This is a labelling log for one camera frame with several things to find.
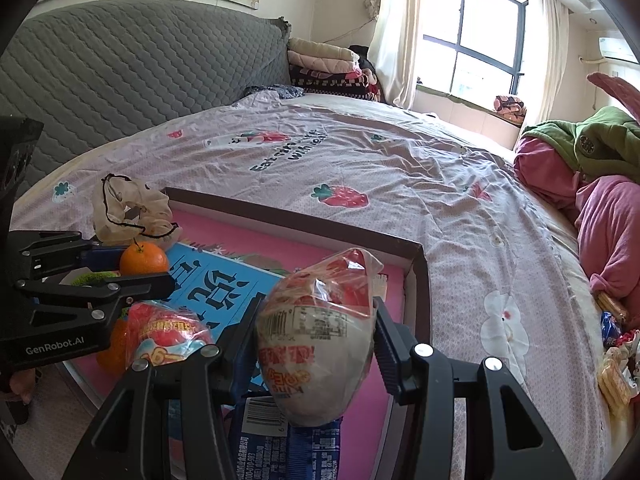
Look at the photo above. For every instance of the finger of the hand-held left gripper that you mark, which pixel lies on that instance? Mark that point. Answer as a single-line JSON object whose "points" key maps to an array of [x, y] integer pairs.
{"points": [[55, 252], [100, 292]]}

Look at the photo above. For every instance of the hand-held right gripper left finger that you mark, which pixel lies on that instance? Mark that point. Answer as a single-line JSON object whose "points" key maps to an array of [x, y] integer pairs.
{"points": [[245, 360]]}

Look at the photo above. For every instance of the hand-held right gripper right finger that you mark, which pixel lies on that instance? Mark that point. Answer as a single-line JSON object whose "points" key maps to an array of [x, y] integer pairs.
{"points": [[392, 360]]}

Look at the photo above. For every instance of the orange tangerine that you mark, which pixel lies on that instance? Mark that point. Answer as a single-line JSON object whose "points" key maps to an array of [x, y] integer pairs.
{"points": [[112, 350], [145, 260]]}

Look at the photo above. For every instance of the red and white snack bag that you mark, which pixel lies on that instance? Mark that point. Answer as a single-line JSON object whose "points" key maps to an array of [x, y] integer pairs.
{"points": [[310, 340]]}

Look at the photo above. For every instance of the beige mesh bag black trim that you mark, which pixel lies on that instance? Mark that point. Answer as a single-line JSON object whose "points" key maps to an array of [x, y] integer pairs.
{"points": [[115, 210]]}

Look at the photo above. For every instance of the red snack packet yellow print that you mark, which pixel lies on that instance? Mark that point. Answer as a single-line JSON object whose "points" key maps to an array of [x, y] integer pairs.
{"points": [[165, 327]]}

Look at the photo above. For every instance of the blue snack packet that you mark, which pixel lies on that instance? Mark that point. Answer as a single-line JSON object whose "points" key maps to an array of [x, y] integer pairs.
{"points": [[300, 455]]}

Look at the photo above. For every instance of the shallow grey cardboard box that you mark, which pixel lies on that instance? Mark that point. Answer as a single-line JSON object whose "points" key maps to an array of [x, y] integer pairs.
{"points": [[300, 222]]}

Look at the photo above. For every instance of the person's left hand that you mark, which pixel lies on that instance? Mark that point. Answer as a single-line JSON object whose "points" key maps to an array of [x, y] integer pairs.
{"points": [[24, 384]]}

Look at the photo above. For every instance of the pink book blue label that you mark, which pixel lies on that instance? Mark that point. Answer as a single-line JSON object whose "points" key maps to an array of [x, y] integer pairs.
{"points": [[225, 230]]}

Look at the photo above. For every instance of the grey quilted headboard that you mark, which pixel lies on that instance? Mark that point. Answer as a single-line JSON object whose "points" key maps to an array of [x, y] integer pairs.
{"points": [[125, 70]]}

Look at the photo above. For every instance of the small blue wrapped snack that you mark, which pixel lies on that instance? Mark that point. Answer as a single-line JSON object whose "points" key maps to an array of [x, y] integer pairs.
{"points": [[611, 329]]}

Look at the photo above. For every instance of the yellow wrapped snack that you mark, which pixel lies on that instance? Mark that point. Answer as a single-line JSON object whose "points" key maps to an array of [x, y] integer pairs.
{"points": [[607, 305]]}

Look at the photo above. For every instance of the clear bag of biscuits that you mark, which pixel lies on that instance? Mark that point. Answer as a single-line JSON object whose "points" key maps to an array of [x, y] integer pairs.
{"points": [[617, 380]]}

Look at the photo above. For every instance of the pink quilt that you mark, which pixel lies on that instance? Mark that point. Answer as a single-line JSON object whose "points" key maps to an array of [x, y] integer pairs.
{"points": [[610, 220]]}

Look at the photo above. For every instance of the dark floral cloth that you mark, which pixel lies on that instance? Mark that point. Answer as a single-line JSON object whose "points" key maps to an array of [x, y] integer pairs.
{"points": [[275, 92]]}

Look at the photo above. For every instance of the orange patterned cloth bundle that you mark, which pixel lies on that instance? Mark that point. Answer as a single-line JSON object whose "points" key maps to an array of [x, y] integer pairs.
{"points": [[510, 107]]}

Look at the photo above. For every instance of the dark patterned folded blanket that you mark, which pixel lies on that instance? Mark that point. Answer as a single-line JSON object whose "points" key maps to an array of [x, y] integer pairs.
{"points": [[330, 86]]}

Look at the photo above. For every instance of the green blanket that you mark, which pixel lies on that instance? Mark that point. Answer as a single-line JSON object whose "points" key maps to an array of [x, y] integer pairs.
{"points": [[590, 145]]}

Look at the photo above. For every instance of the black garment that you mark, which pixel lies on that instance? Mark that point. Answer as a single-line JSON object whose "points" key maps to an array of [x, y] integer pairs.
{"points": [[365, 65]]}

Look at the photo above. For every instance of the pink folded blanket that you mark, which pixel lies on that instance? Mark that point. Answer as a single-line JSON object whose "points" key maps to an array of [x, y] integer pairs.
{"points": [[325, 66]]}

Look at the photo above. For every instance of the cream folded blanket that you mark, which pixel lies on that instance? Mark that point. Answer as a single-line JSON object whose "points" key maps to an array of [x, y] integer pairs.
{"points": [[320, 49]]}

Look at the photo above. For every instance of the cream curtain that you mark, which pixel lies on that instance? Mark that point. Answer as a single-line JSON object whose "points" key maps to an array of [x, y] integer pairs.
{"points": [[395, 35], [547, 60]]}

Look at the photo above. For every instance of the black framed window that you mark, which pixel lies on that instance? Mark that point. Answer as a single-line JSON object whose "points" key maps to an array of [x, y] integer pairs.
{"points": [[475, 35]]}

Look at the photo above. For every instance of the dusty red quilted cushion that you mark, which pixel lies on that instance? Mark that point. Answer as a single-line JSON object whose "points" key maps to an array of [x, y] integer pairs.
{"points": [[617, 95]]}

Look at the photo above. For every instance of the white air conditioner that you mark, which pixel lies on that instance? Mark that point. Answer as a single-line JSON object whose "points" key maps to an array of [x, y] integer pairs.
{"points": [[617, 49]]}

